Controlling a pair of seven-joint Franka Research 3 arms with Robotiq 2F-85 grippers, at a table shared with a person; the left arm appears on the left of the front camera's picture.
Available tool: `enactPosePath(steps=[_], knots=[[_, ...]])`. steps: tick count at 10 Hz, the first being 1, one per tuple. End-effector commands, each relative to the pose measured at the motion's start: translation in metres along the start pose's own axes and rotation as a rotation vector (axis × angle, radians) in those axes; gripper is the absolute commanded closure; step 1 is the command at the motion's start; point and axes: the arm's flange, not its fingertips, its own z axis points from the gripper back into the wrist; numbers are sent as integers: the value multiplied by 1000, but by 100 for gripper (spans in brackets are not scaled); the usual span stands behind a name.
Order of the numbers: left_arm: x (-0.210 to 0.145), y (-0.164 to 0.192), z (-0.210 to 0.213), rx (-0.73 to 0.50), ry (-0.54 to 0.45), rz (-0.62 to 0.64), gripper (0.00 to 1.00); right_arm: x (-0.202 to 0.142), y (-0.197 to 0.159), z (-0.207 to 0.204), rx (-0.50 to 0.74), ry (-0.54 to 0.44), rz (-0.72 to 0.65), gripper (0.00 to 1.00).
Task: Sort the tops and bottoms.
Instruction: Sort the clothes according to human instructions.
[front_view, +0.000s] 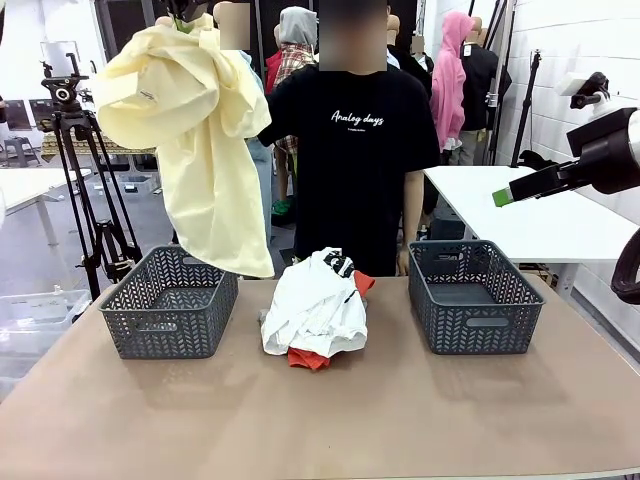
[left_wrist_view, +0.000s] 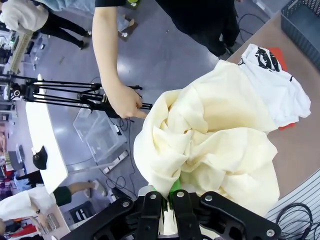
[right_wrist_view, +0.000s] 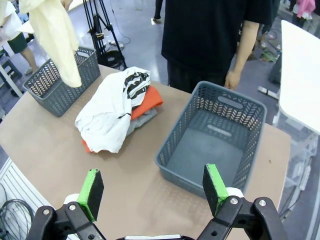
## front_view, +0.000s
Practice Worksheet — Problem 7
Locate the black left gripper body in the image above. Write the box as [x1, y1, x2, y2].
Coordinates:
[164, 0, 209, 24]

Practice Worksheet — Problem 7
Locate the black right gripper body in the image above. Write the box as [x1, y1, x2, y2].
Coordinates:
[566, 107, 640, 196]

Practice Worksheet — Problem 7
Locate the pale yellow shirt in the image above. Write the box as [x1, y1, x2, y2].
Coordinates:
[94, 13, 276, 279]

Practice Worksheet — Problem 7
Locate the white printed t-shirt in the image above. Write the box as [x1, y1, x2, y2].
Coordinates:
[261, 246, 370, 359]

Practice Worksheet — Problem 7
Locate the orange t-shirt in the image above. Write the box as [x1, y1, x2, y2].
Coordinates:
[287, 269, 377, 372]

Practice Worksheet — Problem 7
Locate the person's left forearm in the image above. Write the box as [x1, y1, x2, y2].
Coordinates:
[402, 169, 425, 251]

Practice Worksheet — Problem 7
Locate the black bag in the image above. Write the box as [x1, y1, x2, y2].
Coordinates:
[517, 149, 559, 171]

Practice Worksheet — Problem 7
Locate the black light stand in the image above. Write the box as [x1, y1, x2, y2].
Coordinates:
[509, 48, 544, 169]

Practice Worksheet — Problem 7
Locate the mannequin in black jacket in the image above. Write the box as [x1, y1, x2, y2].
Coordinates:
[462, 17, 514, 166]

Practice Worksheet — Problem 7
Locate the mannequin in plaid hooded shirt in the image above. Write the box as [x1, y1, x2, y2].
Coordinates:
[264, 5, 321, 96]

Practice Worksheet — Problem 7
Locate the mannequin in pink hoodie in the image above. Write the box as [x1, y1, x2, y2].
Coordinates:
[428, 10, 476, 154]

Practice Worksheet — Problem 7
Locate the gray woven plastic basket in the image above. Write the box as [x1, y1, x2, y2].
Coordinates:
[408, 239, 546, 356]
[98, 244, 240, 360]

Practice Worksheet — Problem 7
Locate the patterned tablecloth table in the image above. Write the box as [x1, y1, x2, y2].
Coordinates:
[40, 132, 161, 161]

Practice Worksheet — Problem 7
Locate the mannequin in blue fleece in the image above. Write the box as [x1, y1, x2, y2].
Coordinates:
[239, 49, 275, 246]

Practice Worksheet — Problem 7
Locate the person in black t-shirt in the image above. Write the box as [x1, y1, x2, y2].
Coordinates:
[257, 0, 441, 277]

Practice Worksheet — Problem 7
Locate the gray stool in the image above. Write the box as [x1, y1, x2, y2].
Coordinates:
[3, 137, 41, 169]

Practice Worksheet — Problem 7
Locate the small white table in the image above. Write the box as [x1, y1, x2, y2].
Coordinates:
[0, 167, 94, 246]

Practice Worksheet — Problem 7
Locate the clear plastic storage bin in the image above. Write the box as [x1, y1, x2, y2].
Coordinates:
[0, 288, 92, 356]

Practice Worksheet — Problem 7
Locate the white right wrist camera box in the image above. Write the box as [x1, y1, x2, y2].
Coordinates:
[554, 71, 611, 110]

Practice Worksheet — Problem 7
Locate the black right arm cable sleeve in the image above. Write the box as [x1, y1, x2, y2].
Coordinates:
[610, 227, 640, 305]

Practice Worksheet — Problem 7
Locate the black camera tripod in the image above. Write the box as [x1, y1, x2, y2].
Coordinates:
[39, 52, 144, 301]

